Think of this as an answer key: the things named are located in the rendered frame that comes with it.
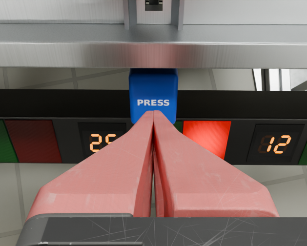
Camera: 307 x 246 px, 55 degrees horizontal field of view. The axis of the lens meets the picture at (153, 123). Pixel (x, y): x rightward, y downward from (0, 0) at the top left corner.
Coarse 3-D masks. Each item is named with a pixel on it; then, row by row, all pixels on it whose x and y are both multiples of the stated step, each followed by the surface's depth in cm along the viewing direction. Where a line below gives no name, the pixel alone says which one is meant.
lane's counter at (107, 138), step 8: (80, 128) 18; (88, 128) 18; (96, 128) 18; (104, 128) 18; (112, 128) 18; (120, 128) 18; (80, 136) 19; (88, 136) 19; (96, 136) 19; (104, 136) 19; (112, 136) 19; (120, 136) 19; (88, 144) 19; (96, 144) 19; (104, 144) 19; (88, 152) 20
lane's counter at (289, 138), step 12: (264, 132) 19; (276, 132) 19; (288, 132) 18; (300, 132) 19; (252, 144) 19; (264, 144) 19; (276, 144) 19; (288, 144) 19; (252, 156) 20; (264, 156) 20; (276, 156) 20; (288, 156) 20
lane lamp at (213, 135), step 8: (184, 128) 18; (192, 128) 18; (200, 128) 18; (208, 128) 18; (216, 128) 18; (224, 128) 18; (192, 136) 19; (200, 136) 19; (208, 136) 19; (216, 136) 19; (224, 136) 19; (200, 144) 19; (208, 144) 19; (216, 144) 19; (224, 144) 19; (216, 152) 20; (224, 152) 20
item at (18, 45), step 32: (0, 32) 13; (32, 32) 13; (64, 32) 13; (96, 32) 13; (128, 32) 13; (160, 32) 13; (192, 32) 13; (224, 32) 13; (256, 32) 13; (288, 32) 13; (0, 64) 13; (32, 64) 12; (64, 64) 12; (96, 64) 12; (128, 64) 12; (160, 64) 12; (192, 64) 12; (224, 64) 12; (256, 64) 12; (288, 64) 12
